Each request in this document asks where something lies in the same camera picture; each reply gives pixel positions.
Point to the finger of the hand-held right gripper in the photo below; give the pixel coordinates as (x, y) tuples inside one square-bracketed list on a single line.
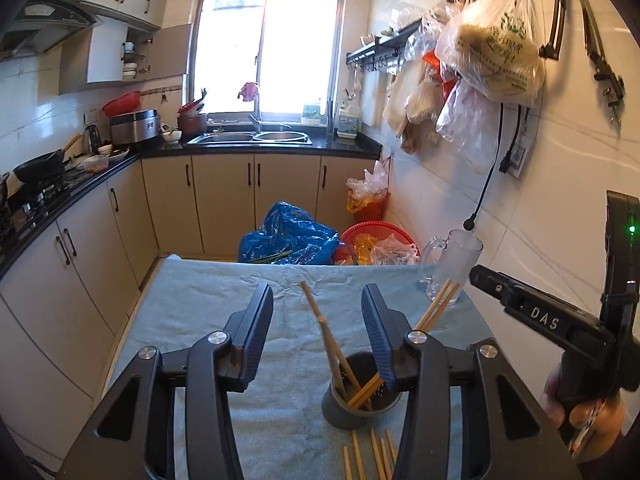
[(540, 310)]

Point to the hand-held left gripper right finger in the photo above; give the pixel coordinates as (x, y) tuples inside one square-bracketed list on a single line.
[(377, 330)]

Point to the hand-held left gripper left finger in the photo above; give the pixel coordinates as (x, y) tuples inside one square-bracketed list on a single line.
[(255, 330)]

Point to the bunch of wooden chopsticks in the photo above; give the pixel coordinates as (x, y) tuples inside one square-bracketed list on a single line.
[(325, 332)]

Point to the grey chopstick holder cup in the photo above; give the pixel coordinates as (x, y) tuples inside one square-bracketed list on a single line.
[(345, 417)]

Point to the person's right hand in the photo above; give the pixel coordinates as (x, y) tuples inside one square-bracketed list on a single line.
[(605, 422)]

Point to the light blue towel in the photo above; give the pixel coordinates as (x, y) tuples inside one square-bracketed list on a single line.
[(200, 300)]

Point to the clear crumpled plastic bag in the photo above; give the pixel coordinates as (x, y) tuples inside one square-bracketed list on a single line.
[(395, 252)]

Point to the clear glass mug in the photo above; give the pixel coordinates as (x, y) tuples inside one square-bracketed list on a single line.
[(462, 255)]

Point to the red round basket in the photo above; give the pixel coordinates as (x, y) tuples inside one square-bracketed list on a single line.
[(348, 237)]

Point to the blue plastic bag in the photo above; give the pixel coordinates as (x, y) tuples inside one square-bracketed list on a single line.
[(285, 235)]

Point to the red waste bin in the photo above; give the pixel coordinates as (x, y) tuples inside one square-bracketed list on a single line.
[(372, 210)]

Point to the beige lower kitchen cabinets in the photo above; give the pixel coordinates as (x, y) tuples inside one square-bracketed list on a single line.
[(220, 200)]

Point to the plastic bags on bin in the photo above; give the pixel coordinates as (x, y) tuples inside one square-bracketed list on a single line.
[(367, 182)]

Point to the black kitchen countertop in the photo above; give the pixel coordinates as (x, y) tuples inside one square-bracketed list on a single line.
[(345, 144)]

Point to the steel double sink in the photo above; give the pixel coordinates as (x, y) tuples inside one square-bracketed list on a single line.
[(235, 137)]

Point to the green white detergent bottle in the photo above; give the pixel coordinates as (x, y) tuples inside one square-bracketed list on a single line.
[(349, 122)]

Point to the white mortar bowl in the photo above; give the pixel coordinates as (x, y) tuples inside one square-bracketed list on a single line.
[(172, 137)]

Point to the brown pot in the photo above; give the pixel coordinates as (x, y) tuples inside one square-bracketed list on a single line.
[(192, 125)]

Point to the steel faucet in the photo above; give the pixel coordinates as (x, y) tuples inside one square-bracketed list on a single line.
[(256, 115)]

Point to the small green labelled container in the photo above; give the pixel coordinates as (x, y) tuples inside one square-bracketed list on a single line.
[(310, 114)]

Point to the plastic food container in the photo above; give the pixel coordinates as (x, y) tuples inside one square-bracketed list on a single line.
[(95, 163)]

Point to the silver rice cooker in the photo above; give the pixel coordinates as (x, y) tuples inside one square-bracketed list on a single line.
[(135, 127)]

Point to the pink cloth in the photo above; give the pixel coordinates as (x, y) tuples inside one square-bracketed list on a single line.
[(248, 91)]

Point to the large printed plastic bag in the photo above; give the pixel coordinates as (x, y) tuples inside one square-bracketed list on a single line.
[(495, 55)]

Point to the steel kettle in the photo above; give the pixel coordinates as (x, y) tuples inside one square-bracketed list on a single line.
[(92, 140)]

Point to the black gas stove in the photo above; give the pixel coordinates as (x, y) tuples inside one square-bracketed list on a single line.
[(35, 200)]

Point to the red colander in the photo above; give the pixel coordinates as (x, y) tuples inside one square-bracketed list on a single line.
[(121, 105)]

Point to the black wok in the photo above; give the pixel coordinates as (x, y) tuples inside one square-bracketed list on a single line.
[(40, 166)]

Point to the kitchen window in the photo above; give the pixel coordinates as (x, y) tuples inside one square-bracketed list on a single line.
[(290, 50)]

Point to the grey range hood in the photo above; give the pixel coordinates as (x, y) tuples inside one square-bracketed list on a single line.
[(45, 25)]

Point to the black wall rack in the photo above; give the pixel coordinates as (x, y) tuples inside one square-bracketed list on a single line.
[(380, 42)]

